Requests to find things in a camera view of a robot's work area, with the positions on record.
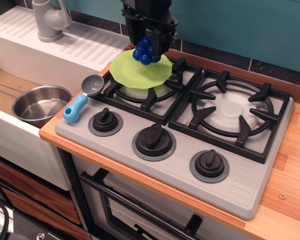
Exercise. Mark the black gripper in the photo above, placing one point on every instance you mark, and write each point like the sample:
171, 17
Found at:
153, 15

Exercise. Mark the blue toy blueberry cluster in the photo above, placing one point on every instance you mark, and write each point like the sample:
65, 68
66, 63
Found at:
143, 52

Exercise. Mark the grey spoon with blue handle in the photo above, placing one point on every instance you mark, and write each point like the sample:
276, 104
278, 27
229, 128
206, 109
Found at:
91, 86

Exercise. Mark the light green plate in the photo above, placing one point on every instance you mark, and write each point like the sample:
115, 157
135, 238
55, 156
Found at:
132, 74

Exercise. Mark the stainless steel pot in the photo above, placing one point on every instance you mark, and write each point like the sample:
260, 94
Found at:
38, 105

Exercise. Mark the white left burner cap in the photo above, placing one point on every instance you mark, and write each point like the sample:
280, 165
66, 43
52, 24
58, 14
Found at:
162, 92

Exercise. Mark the white burner cap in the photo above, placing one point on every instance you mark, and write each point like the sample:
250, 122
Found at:
162, 92
229, 107

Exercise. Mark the black left burner grate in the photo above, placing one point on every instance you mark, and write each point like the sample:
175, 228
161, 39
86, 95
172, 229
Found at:
158, 103

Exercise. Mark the black burner grate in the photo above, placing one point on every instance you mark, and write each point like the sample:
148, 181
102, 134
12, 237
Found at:
158, 103
254, 144

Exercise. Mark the black left stove knob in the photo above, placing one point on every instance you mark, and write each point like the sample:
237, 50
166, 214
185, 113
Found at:
105, 123

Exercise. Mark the black stove knob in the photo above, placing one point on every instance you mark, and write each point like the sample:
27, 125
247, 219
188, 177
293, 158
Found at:
209, 166
154, 143
105, 123

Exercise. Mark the grey toy faucet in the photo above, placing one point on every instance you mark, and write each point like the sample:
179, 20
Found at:
50, 22

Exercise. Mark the black right burner grate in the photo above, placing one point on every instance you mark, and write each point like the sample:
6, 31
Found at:
254, 144

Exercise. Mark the white right burner cap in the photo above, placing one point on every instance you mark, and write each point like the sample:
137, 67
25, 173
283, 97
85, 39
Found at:
229, 107

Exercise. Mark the black middle stove knob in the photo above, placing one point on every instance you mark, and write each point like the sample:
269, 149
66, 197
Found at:
154, 143

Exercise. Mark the grey toy stove top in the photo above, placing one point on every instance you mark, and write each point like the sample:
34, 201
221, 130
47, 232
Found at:
239, 194

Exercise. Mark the black right stove knob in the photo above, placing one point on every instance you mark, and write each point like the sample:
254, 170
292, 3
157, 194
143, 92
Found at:
209, 166

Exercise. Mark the toy oven door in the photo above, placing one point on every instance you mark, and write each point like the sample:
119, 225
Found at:
131, 212

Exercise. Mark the wooden drawer front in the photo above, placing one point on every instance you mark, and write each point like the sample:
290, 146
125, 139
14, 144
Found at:
41, 200

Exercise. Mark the black oven door handle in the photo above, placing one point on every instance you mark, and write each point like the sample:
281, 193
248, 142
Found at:
187, 233

